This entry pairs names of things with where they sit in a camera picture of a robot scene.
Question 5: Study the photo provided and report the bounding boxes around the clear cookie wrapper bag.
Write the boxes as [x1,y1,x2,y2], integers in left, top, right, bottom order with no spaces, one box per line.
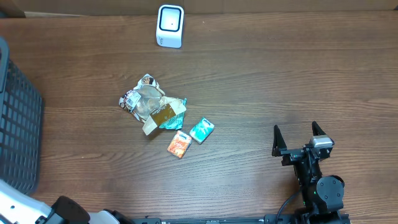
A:
[119,74,187,136]

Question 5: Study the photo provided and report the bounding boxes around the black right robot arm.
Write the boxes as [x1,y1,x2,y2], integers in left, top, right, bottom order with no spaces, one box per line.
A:
[272,121,350,223]

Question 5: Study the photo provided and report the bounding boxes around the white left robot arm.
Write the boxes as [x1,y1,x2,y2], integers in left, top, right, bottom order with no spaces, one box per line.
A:
[1,180,132,224]

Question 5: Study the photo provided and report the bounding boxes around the white barcode scanner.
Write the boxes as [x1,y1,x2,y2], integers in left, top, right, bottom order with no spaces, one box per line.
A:
[156,4,185,49]

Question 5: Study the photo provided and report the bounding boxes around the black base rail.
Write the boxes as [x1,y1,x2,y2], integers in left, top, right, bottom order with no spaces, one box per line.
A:
[131,215,351,224]

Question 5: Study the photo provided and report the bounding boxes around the orange tissue pack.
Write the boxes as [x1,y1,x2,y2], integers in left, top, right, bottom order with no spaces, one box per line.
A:
[167,131,192,159]

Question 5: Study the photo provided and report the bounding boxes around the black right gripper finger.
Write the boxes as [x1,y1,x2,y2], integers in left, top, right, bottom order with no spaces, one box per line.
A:
[312,121,326,136]
[272,125,287,157]

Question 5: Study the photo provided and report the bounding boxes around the teal snack packet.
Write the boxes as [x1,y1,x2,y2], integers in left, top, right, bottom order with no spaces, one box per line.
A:
[159,96,185,130]

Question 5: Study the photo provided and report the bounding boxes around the black mesh basket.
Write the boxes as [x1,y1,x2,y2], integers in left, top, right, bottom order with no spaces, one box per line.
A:
[1,38,44,195]

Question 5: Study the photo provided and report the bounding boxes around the teal tissue pack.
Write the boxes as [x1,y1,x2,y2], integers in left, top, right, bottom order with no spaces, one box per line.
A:
[189,117,215,144]

